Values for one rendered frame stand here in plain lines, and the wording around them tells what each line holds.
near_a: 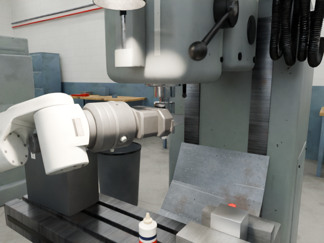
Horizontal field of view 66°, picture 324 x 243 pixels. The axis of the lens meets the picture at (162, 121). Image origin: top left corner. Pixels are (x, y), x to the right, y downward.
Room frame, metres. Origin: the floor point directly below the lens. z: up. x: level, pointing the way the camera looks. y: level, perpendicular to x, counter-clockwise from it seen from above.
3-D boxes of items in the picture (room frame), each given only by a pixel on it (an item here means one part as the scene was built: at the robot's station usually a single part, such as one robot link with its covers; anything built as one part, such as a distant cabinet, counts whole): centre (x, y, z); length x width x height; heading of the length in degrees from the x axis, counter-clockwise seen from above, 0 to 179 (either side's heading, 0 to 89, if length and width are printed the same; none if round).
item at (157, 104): (0.55, -0.01, 1.26); 0.05 x 0.05 x 0.01
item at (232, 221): (0.47, -0.14, 1.03); 0.06 x 0.05 x 0.06; 55
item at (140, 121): (0.49, 0.06, 1.23); 0.13 x 0.12 x 0.10; 42
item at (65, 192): (0.79, 0.33, 1.02); 0.22 x 0.12 x 0.20; 58
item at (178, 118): (0.53, -0.03, 1.23); 0.06 x 0.02 x 0.03; 132
